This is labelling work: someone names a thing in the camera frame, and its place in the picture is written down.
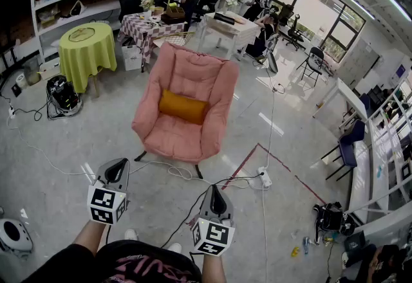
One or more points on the round gold-rimmed tray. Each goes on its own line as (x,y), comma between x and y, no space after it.
(82,34)

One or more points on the large black-framed window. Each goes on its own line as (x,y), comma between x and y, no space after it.
(309,5)

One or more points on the grey metal storage rack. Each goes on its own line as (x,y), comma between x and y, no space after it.
(378,153)

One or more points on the black backpack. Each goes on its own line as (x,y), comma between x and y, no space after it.
(331,219)

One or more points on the flower bouquet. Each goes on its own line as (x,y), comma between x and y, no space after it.
(147,3)

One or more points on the pink padded armchair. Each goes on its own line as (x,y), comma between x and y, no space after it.
(193,76)

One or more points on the white round-holed device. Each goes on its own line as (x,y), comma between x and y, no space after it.
(22,236)

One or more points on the white and black bag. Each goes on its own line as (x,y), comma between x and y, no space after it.
(77,10)

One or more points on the small yellow bottle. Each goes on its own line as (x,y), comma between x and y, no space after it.
(295,251)

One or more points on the blue plastic bottle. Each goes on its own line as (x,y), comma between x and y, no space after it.
(306,246)

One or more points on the orange pillow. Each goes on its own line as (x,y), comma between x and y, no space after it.
(183,108)

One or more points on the white shelving rack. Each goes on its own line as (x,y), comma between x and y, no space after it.
(96,6)

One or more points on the plain white table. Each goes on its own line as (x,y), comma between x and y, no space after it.
(347,92)

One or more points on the large white power strip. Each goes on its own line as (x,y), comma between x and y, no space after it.
(264,177)

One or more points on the person's left white shoe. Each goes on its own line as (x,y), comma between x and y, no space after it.
(131,234)

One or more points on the grey translucent bin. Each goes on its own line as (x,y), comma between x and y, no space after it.
(32,72)

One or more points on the table with checkered cloth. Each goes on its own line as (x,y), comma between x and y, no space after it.
(141,34)

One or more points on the black folding chair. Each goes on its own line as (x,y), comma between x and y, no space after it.
(316,53)

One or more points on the dark blue chair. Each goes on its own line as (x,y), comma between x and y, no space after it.
(349,146)

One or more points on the brown wooden box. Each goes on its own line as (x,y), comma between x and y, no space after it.
(175,11)

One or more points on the person's right forearm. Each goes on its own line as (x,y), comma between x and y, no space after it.
(214,270)

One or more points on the person's right white shoe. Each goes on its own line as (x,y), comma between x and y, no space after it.
(174,247)

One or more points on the person's left forearm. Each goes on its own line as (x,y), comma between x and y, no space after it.
(90,236)

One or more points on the flat dark bag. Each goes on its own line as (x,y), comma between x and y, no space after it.
(354,241)

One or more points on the white table with pale cloth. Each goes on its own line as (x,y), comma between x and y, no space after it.
(238,29)

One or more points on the round table with yellow-green cloth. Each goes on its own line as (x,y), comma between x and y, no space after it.
(87,56)

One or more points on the person's white shoe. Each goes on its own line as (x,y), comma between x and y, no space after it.
(174,247)
(131,234)

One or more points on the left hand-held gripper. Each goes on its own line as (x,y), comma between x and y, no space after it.
(103,204)

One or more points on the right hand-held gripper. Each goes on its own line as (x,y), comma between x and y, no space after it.
(214,236)

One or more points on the black flat tray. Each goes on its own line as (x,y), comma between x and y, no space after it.
(224,18)

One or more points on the small white bucket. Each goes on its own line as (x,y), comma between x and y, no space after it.
(22,81)

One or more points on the white storage box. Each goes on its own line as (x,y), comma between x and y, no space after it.
(131,58)

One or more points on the small white power strip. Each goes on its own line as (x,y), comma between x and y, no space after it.
(12,112)

